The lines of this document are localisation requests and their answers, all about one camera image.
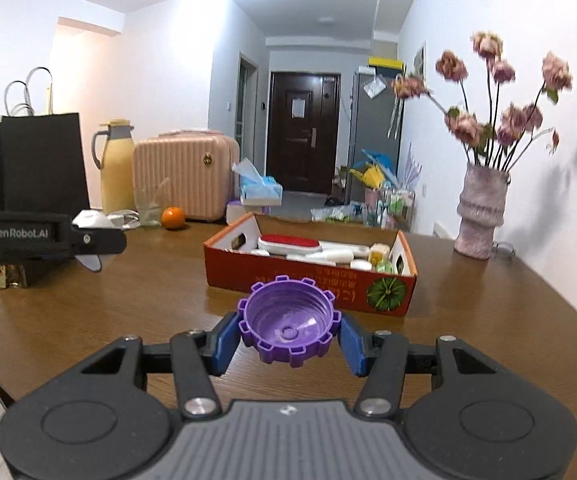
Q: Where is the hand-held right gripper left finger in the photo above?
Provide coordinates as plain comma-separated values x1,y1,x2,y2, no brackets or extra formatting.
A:
80,312,242,420

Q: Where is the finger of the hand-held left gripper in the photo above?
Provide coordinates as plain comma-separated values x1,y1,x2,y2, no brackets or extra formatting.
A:
70,227,128,257

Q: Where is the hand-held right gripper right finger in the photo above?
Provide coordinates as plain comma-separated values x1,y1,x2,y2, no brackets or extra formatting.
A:
337,313,499,420

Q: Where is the purple notched bottle cap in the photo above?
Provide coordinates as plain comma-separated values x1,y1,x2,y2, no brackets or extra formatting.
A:
237,275,343,367

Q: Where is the red cardboard box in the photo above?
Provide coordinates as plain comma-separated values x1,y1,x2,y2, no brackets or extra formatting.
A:
203,211,418,318

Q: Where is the white cup-shaped mask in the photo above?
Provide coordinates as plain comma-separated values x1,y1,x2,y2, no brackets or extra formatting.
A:
71,209,126,272

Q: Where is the clear drinking glass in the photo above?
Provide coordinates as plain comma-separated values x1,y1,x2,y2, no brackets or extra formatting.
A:
133,178,166,231

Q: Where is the yellow thermos jug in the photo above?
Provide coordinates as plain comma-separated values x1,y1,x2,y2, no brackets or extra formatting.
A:
92,118,136,216

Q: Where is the orange fruit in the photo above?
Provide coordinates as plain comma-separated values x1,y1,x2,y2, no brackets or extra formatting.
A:
161,206,186,231

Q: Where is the black paper bag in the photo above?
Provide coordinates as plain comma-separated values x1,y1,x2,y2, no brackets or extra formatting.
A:
0,66,92,216

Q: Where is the green small bottle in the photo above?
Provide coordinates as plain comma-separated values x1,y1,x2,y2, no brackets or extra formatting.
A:
371,255,399,275

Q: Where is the white plastic tube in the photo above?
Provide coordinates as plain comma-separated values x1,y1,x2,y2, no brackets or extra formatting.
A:
286,251,354,265

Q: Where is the white plastic bottle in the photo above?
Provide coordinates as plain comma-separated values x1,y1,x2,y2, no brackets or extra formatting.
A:
319,241,371,256

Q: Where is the pink ribbed suitcase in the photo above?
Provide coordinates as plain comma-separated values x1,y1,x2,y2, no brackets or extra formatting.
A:
133,131,240,222

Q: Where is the red white lint brush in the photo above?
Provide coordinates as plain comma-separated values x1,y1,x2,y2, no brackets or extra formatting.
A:
258,234,322,253

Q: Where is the white purple tissue pack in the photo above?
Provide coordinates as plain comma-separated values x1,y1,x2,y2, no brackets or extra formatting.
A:
226,200,272,226

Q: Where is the blue tissue pack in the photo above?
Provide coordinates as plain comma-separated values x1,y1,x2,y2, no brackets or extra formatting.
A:
232,157,283,206

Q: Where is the yellow watering can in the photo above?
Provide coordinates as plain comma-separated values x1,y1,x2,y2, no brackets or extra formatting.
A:
349,167,384,186

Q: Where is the pink ribbed vase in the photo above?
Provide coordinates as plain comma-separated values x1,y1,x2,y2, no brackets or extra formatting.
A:
455,162,511,260

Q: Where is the purple lavender bundle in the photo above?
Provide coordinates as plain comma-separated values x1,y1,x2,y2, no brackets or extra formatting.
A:
401,142,424,191

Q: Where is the grey interior door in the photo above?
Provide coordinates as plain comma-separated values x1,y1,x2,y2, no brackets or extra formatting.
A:
236,52,259,153

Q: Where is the dark brown entrance door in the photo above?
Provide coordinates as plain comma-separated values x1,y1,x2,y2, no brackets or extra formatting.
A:
267,71,342,195

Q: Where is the grey refrigerator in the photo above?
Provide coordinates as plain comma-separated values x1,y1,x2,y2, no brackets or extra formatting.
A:
347,66,403,196

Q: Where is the white hanging umbrella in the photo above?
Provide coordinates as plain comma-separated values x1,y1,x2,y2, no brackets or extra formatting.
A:
387,95,404,138

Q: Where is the dried pink flower bouquet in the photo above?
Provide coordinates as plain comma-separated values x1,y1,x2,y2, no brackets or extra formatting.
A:
393,31,573,173

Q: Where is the clear plastic bag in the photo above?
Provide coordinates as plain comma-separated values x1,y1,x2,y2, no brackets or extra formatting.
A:
363,74,387,98

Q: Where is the yellow box on refrigerator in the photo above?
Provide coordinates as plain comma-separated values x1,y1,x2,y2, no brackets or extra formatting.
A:
367,56,405,71

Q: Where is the wire storage rack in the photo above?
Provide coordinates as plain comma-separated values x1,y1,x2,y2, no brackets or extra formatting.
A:
363,185,417,233

